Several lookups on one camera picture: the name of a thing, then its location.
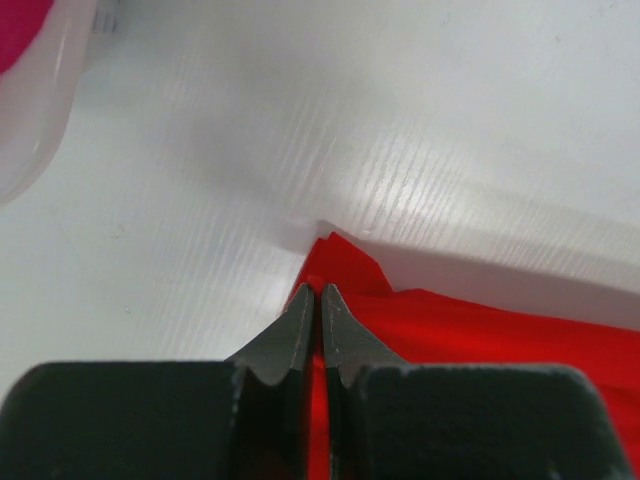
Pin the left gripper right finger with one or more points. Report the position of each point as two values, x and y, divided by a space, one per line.
393 419

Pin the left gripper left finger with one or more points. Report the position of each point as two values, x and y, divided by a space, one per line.
246 417

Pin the red t-shirt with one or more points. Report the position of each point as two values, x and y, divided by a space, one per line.
427 327

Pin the white laundry basket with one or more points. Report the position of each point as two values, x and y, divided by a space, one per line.
38 90

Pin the pink shirt in basket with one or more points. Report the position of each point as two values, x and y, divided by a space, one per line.
20 22

